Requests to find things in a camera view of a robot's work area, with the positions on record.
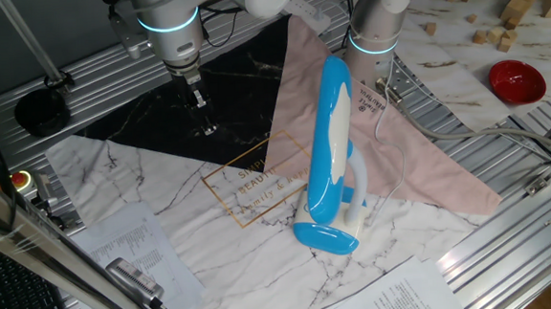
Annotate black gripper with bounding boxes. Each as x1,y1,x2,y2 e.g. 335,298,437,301
177,71,219,138

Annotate blue and white desk lamp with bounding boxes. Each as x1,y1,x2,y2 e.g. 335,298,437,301
282,53,373,258

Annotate red emergency stop button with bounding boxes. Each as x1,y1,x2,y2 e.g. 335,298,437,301
11,168,37,195

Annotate printed white paper sheets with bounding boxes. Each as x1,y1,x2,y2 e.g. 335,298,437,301
67,197,208,309

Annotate white power strip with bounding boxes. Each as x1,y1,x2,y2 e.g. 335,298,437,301
284,0,332,36

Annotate marble pink black tablecloth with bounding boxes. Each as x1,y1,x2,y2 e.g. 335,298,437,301
37,1,510,309

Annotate grey handheld device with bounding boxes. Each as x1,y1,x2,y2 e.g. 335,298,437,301
103,254,165,309

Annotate black keyboard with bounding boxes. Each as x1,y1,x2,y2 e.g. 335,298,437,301
0,233,75,309

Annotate paper sheets with blue heading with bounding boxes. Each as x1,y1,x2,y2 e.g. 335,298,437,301
308,253,468,309

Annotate red bowl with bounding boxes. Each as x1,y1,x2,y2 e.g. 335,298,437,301
486,57,548,107

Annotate grey metal clamp bracket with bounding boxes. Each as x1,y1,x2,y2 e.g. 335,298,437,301
32,171,65,218

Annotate thin white lamp cable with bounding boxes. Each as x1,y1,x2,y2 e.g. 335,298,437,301
355,57,410,222

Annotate shiny metal frame bar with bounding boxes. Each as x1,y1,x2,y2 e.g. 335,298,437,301
0,151,171,309

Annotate thick grey robot cable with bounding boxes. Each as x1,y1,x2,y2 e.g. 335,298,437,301
374,66,551,188

